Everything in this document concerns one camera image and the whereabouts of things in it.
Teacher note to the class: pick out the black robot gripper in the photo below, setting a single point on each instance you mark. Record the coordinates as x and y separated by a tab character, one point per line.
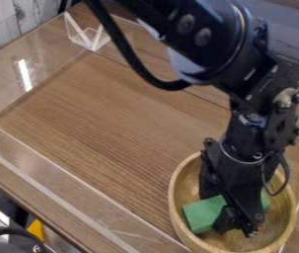
239	163

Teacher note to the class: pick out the green rectangular block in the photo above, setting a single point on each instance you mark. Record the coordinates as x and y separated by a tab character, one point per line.
200	213

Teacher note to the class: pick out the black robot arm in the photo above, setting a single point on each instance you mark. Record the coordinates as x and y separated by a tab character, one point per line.
217	47

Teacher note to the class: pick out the brown wooden bowl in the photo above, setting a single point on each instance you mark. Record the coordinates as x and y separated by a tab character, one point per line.
273	233

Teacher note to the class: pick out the yellow black device corner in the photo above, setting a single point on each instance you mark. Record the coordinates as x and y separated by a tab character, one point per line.
54	244

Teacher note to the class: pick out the clear acrylic tray wall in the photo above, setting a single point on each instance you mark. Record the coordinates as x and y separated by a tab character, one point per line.
81	214

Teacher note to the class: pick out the clear acrylic corner bracket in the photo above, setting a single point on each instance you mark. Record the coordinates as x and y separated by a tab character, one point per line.
89	38

